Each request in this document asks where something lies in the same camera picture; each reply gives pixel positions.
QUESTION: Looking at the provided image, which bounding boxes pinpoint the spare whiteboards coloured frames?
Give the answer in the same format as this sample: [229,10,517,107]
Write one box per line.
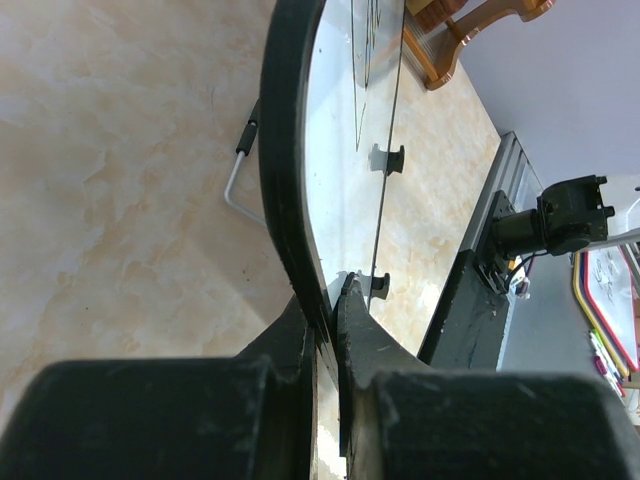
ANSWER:
[573,247,639,377]

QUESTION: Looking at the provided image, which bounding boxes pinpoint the white whiteboard black frame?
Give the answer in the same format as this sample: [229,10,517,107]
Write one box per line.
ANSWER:
[241,1,405,374]

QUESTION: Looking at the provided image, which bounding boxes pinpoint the aluminium frame rail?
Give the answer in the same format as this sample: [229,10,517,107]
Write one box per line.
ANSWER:
[460,131,543,251]

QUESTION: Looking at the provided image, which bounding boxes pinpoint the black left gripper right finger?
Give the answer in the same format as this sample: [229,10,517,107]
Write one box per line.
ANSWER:
[335,274,639,479]

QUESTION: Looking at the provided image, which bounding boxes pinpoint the coloured marker pens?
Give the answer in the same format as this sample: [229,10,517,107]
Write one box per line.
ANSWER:
[589,330,626,398]

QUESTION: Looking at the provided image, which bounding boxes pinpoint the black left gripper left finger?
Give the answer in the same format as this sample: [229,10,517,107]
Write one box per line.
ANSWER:
[1,300,316,479]

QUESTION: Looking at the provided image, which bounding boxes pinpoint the orange wooden shelf rack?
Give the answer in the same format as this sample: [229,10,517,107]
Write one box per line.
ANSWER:
[403,0,555,91]

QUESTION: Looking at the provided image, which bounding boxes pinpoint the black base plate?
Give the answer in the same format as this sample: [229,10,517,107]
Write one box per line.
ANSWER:
[417,189,516,374]

